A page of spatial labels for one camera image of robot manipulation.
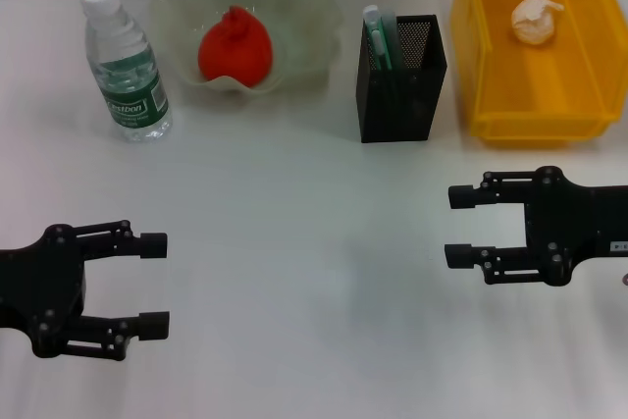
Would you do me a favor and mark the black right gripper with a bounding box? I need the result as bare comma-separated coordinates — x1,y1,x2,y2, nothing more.
444,165,628,288

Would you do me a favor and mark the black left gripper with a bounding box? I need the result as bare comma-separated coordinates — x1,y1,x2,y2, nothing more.
0,219,172,362

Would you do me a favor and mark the silver marker pen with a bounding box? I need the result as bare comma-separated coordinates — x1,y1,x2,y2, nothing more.
380,9,407,71

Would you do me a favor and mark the yellow plastic bin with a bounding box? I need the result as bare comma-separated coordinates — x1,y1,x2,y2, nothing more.
449,0,628,149

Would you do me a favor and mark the clear green-label water bottle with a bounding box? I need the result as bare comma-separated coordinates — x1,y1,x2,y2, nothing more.
78,0,174,144

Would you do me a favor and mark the black mesh pen holder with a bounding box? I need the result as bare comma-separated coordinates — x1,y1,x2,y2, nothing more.
356,14,449,144

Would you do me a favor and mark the orange fruit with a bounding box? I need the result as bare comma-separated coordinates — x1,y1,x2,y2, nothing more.
197,5,274,89

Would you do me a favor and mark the white paper ball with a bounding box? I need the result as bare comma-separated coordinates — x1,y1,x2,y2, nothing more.
509,0,565,46

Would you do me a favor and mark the mint green utility knife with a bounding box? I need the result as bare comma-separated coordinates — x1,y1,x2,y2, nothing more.
361,5,393,73

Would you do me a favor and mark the clear green fruit bowl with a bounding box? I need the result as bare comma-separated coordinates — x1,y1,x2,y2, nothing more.
146,0,344,96

